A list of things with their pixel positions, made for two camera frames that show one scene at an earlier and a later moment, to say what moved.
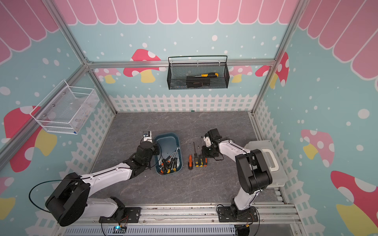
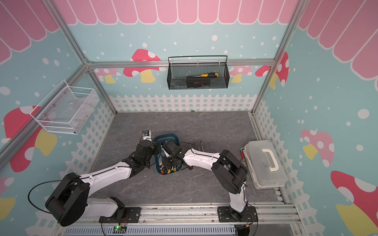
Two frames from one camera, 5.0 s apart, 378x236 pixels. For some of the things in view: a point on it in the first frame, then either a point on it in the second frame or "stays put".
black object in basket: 197,82 stays put
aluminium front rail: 196,216 stays put
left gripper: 156,148 stays put
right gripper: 204,152 to 165,163
